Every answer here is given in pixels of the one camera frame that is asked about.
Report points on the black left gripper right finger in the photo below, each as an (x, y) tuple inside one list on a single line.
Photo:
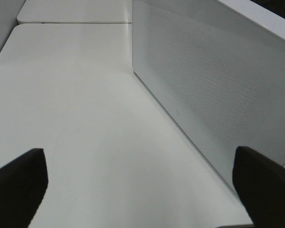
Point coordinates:
[(260, 184)]

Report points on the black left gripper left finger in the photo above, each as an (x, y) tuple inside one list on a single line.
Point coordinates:
[(23, 184)]

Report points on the white microwave door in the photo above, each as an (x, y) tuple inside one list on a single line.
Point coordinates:
[(219, 75)]

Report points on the white microwave oven body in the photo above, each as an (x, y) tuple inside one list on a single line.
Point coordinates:
[(258, 14)]

